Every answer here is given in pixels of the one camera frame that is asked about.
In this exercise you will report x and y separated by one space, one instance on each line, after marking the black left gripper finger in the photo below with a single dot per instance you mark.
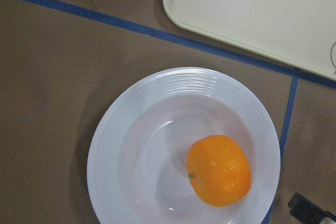
307 212

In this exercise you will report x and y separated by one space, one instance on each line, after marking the orange fruit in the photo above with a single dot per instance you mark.
218 170

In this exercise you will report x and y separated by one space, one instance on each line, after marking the white round plate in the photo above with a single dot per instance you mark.
136 168

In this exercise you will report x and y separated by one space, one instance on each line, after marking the cream bear serving tray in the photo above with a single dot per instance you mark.
300 33

